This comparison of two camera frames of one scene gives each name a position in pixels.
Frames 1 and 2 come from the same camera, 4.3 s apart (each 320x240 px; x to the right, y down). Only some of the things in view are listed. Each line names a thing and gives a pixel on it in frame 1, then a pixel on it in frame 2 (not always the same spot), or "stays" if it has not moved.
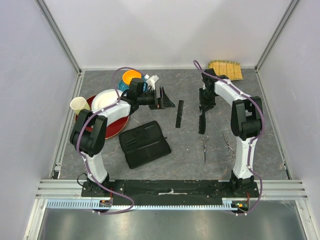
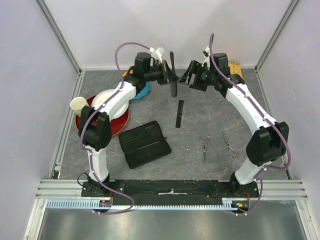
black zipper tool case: (143, 143) stays
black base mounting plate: (169, 192) stays
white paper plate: (104, 98) stays
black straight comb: (180, 110) stays
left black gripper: (157, 104) → (167, 74)
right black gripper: (203, 103) → (194, 66)
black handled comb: (202, 123) → (173, 84)
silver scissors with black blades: (203, 140) stays
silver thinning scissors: (231, 153) stays
